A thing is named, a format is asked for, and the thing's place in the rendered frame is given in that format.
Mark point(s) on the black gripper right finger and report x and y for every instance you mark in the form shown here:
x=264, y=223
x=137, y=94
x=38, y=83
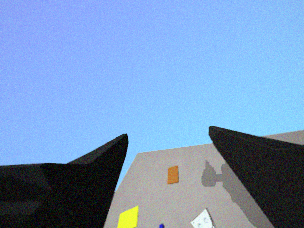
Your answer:
x=271, y=170

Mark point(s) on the white metal plate with two holes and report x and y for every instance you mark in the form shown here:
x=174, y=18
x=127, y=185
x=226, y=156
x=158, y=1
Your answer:
x=200, y=220

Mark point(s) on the orange rectangular block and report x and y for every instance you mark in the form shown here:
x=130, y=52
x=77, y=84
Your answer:
x=173, y=176

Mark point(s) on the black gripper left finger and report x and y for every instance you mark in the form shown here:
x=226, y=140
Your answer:
x=80, y=191

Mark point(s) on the yellow rectangular plate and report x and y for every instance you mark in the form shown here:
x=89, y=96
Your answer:
x=128, y=219

